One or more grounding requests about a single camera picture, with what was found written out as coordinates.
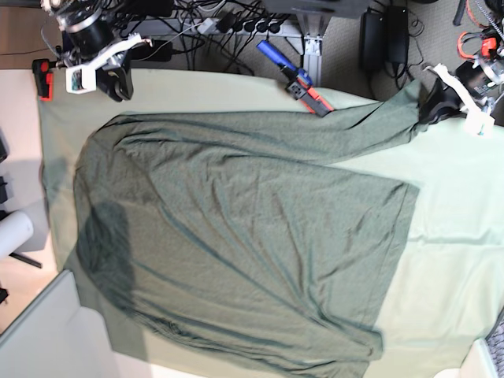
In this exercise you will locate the white cylinder on stand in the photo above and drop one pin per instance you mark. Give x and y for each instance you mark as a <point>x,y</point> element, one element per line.
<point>16,229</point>

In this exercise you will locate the aluminium frame post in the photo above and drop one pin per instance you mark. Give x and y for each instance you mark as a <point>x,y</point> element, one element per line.
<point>313,28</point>

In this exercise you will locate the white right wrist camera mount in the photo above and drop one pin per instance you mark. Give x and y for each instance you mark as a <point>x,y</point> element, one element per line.
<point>81,79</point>

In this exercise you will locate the green T-shirt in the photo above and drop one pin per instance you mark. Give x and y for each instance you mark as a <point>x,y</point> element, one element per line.
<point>235,234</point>

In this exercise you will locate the black power adapter brick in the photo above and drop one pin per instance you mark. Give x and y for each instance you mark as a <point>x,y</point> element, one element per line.
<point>372,42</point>

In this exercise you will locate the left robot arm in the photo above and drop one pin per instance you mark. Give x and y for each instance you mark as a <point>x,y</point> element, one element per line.
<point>485,46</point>

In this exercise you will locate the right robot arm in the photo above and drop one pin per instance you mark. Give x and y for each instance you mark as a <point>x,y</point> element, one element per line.
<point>87,29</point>

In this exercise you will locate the blue orange clamp at centre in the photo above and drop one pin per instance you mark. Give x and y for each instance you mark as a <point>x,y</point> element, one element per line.
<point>300,85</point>

